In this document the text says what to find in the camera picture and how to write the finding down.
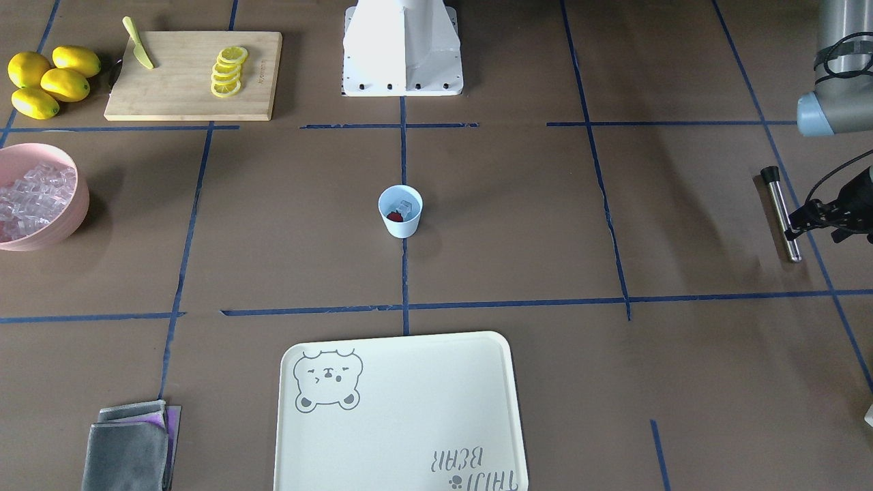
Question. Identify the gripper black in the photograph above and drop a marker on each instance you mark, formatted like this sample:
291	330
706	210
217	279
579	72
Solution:
856	193

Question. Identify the steel muddler black tip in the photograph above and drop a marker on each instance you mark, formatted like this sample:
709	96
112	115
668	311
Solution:
772	180

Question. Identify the light blue cup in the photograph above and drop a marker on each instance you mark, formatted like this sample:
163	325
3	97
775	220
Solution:
387	202

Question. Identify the red strawberry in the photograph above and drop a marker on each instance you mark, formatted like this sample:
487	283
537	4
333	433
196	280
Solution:
395	216

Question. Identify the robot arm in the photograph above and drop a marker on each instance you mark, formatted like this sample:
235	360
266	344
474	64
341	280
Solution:
840	103

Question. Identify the pink bowl of ice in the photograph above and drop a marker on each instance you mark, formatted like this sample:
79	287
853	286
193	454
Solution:
44	196

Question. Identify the cream bear tray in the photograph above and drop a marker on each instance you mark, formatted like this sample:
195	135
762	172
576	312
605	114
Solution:
428	412

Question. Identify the lemon slices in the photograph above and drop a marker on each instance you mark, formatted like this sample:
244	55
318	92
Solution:
226	73

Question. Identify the bamboo cutting board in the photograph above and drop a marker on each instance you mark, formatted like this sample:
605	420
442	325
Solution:
178	87

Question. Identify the yellow-green knife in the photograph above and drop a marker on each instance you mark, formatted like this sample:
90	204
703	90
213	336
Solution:
139	50

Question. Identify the grey folded cloth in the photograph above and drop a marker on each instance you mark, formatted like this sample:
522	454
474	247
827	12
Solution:
133	447

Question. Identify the yellow lemon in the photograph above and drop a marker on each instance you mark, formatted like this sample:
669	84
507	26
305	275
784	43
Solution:
35	103
26	69
65	85
77	58

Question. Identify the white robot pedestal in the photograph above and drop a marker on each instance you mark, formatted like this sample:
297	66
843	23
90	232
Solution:
401	49

